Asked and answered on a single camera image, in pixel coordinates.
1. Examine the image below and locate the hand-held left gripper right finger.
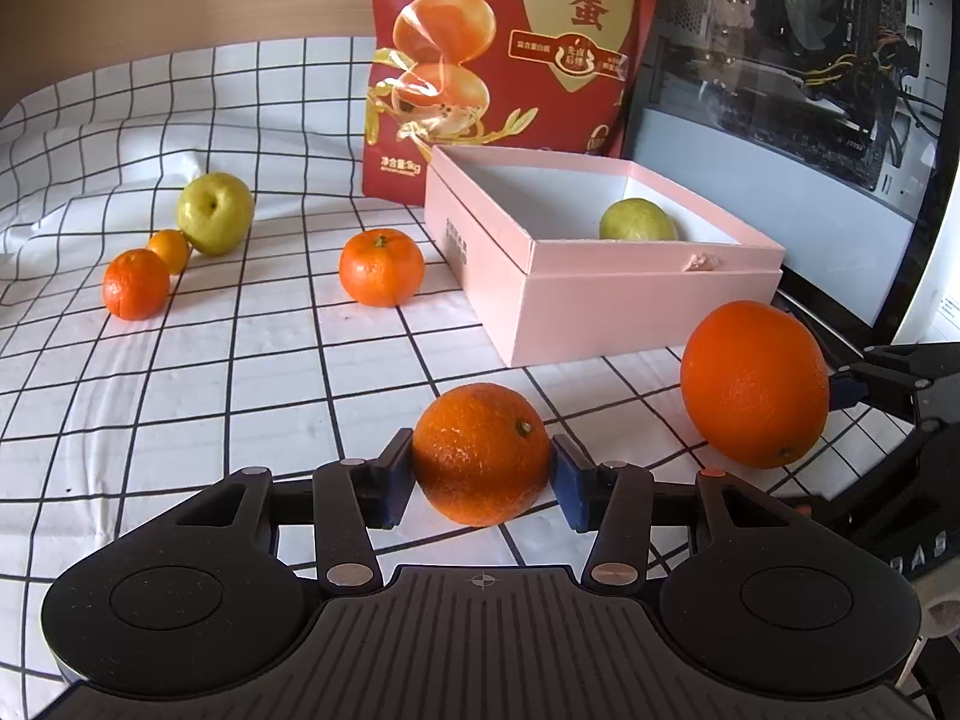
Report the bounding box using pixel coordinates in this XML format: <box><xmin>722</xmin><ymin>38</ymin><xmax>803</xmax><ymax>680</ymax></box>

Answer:
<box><xmin>551</xmin><ymin>435</ymin><xmax>871</xmax><ymax>593</ymax></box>

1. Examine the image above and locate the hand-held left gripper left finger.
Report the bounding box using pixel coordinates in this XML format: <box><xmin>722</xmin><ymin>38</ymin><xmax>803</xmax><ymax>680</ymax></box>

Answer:
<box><xmin>97</xmin><ymin>429</ymin><xmax>415</xmax><ymax>593</ymax></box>

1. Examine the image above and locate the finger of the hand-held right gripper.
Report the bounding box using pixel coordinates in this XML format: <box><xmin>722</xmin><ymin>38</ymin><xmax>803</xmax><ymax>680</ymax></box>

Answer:
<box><xmin>829</xmin><ymin>341</ymin><xmax>960</xmax><ymax>425</ymax></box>
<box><xmin>780</xmin><ymin>420</ymin><xmax>938</xmax><ymax>518</ymax></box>

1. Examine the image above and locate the large orange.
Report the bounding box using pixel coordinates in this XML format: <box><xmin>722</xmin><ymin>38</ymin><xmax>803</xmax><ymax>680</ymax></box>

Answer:
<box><xmin>680</xmin><ymin>300</ymin><xmax>831</xmax><ymax>470</ymax></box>

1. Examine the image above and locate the pink cardboard box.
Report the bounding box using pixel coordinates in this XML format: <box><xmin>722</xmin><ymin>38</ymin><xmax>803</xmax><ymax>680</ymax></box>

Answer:
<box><xmin>424</xmin><ymin>144</ymin><xmax>786</xmax><ymax>368</ymax></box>

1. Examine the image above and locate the green apple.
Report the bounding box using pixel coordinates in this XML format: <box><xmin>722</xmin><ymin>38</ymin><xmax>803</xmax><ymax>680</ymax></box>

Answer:
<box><xmin>598</xmin><ymin>198</ymin><xmax>680</xmax><ymax>242</ymax></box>
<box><xmin>177</xmin><ymin>172</ymin><xmax>254</xmax><ymax>256</ymax></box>

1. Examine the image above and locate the small mandarin orange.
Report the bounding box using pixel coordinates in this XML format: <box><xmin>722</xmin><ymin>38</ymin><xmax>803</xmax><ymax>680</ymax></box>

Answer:
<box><xmin>147</xmin><ymin>229</ymin><xmax>191</xmax><ymax>275</ymax></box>

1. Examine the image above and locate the white black-checked cloth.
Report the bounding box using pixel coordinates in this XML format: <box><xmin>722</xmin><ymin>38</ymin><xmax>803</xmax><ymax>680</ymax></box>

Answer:
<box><xmin>0</xmin><ymin>36</ymin><xmax>923</xmax><ymax>720</ymax></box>

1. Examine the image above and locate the computer case with glass panel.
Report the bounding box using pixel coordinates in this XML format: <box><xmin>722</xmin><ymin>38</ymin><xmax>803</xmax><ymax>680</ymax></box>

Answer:
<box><xmin>622</xmin><ymin>0</ymin><xmax>960</xmax><ymax>361</ymax></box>

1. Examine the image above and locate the red snack bag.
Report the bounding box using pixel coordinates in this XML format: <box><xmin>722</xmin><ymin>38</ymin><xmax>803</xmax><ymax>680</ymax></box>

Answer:
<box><xmin>362</xmin><ymin>0</ymin><xmax>668</xmax><ymax>207</ymax></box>

